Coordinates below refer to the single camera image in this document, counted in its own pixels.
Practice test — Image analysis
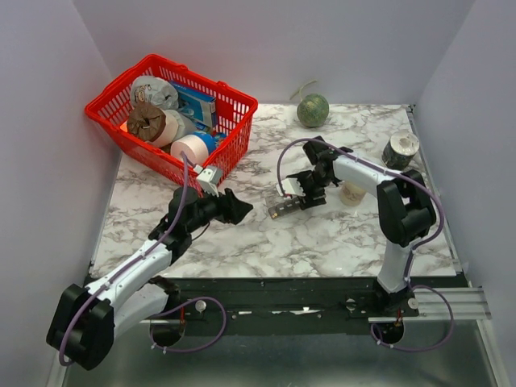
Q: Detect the red plastic shopping basket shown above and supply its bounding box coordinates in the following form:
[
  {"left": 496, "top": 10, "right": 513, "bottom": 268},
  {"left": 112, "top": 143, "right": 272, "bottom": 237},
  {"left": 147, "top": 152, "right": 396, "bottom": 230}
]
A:
[{"left": 85, "top": 54, "right": 258, "bottom": 185}]

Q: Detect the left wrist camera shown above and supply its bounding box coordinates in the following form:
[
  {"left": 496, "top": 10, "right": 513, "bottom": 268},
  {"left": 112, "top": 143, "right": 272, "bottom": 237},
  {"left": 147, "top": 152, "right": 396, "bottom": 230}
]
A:
[{"left": 193, "top": 164, "right": 223, "bottom": 197}]

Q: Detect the green netted melon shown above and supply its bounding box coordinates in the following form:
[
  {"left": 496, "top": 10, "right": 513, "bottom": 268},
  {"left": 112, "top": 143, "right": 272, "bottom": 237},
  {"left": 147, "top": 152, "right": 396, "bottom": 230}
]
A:
[{"left": 289, "top": 80, "right": 330, "bottom": 128}]

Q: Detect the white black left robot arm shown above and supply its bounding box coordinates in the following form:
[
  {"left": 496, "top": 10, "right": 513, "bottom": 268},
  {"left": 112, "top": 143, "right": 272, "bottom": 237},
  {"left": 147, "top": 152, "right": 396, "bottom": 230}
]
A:
[{"left": 46, "top": 187, "right": 253, "bottom": 370}]

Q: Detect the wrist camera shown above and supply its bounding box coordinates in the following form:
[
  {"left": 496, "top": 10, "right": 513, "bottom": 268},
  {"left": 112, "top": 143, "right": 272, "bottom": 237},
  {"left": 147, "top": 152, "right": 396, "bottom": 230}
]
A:
[
  {"left": 277, "top": 177, "right": 305, "bottom": 198},
  {"left": 193, "top": 164, "right": 223, "bottom": 197}
]

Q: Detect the brown wrapped toilet roll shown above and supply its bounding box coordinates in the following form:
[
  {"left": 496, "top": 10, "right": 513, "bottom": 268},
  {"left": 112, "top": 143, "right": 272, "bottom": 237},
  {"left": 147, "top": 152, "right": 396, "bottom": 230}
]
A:
[{"left": 126, "top": 102, "right": 179, "bottom": 148}]

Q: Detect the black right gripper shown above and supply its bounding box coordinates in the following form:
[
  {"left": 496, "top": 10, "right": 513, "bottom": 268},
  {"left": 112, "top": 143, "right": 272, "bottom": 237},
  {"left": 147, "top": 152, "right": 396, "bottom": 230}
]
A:
[{"left": 291, "top": 170, "right": 332, "bottom": 211}]

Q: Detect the white toilet roll blue wrap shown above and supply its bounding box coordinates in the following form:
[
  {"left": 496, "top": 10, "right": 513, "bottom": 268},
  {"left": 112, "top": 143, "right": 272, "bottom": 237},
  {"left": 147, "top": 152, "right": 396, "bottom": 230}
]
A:
[{"left": 170, "top": 131, "right": 217, "bottom": 165}]

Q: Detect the aluminium rail frame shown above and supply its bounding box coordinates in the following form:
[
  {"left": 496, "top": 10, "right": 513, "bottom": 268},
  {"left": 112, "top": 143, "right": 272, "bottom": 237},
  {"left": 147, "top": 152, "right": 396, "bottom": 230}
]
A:
[{"left": 72, "top": 275, "right": 490, "bottom": 386}]

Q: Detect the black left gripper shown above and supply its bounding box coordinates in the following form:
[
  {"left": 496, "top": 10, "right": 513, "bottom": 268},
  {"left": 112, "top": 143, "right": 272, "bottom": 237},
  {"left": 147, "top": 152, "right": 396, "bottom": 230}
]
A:
[{"left": 186, "top": 183, "right": 253, "bottom": 234}]

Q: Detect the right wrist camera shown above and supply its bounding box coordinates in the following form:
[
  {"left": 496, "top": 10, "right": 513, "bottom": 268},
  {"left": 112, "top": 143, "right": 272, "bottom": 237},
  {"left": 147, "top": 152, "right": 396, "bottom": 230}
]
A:
[{"left": 277, "top": 177, "right": 305, "bottom": 198}]

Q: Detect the blue white cardboard box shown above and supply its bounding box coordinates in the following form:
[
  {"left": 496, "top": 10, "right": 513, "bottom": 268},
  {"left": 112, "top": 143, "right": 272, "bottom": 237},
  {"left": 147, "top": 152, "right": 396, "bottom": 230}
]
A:
[{"left": 170, "top": 81, "right": 218, "bottom": 128}]

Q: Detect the grey wrapped toilet roll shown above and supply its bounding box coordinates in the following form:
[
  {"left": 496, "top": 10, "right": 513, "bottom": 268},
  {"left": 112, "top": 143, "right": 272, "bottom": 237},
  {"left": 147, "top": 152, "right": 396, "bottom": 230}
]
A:
[{"left": 130, "top": 76, "right": 179, "bottom": 110}]

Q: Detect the cream lotion pump bottle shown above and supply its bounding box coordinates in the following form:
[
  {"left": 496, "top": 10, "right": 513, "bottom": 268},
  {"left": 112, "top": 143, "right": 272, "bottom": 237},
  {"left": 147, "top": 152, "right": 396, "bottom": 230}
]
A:
[{"left": 339, "top": 181, "right": 367, "bottom": 207}]

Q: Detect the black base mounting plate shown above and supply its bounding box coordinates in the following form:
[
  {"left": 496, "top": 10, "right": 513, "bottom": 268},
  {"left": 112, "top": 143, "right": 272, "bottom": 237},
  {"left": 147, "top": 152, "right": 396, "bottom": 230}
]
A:
[{"left": 84, "top": 276, "right": 420, "bottom": 338}]

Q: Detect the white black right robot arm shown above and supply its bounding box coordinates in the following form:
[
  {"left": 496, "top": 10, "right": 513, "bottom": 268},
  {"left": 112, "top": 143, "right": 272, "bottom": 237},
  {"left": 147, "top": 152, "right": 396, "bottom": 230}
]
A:
[{"left": 293, "top": 136, "right": 437, "bottom": 316}]

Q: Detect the grey weekly pill organizer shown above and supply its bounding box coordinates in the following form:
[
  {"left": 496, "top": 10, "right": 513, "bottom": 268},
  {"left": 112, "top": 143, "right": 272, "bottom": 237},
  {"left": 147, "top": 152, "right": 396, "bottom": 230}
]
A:
[{"left": 266, "top": 198, "right": 302, "bottom": 219}]

